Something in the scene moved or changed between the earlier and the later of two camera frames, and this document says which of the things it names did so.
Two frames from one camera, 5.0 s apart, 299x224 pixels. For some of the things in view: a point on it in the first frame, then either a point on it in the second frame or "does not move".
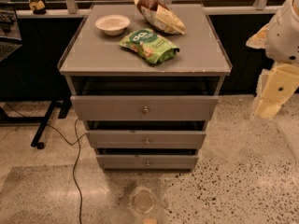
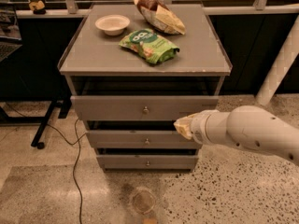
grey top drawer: (144, 107) does not move
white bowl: (112, 24) does not move
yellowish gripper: (284, 37) to (198, 127)
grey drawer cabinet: (145, 96) does not move
